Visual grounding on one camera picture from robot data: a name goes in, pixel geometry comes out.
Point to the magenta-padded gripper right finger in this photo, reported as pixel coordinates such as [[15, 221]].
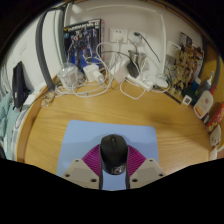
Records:
[[136, 160]]

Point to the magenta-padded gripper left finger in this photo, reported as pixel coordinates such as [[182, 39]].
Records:
[[90, 160]]

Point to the black computer mouse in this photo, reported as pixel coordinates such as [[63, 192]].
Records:
[[114, 153]]

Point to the light blue mouse pad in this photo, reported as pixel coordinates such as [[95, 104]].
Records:
[[83, 140]]

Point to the clear plastic cup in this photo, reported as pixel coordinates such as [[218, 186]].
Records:
[[213, 153]]

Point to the white power strip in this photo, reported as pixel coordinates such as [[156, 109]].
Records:
[[140, 82]]

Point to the small white cube clock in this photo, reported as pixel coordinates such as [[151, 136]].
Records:
[[186, 100]]

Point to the white desk lamp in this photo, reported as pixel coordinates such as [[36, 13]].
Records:
[[161, 82]]

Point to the green round tin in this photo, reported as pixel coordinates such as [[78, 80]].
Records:
[[190, 92]]

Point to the white power adapter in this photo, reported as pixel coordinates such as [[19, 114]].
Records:
[[91, 73]]

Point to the white red-capped lotion bottle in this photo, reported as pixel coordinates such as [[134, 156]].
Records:
[[203, 104]]

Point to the clear plastic jar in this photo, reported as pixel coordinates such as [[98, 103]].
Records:
[[68, 75]]

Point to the red yellow-lidded snack can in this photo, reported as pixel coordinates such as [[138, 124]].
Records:
[[216, 118]]

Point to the teal cloth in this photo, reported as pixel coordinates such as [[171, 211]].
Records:
[[6, 116]]

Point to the brown tree creature figurine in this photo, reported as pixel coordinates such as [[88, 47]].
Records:
[[183, 70]]

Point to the metal cup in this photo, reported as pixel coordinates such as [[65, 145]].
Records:
[[136, 58]]

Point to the dark white-nozzle spray bottle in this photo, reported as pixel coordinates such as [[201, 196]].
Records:
[[206, 84]]

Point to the black bag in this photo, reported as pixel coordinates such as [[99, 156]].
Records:
[[19, 85]]

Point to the blue robot model kit box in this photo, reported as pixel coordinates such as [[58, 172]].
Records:
[[83, 40]]

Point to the colourful printed box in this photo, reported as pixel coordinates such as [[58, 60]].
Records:
[[185, 40]]

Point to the white wall-mounted box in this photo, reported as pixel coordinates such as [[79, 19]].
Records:
[[171, 48]]

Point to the white wall socket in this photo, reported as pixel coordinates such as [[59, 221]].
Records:
[[138, 39], [118, 34]]

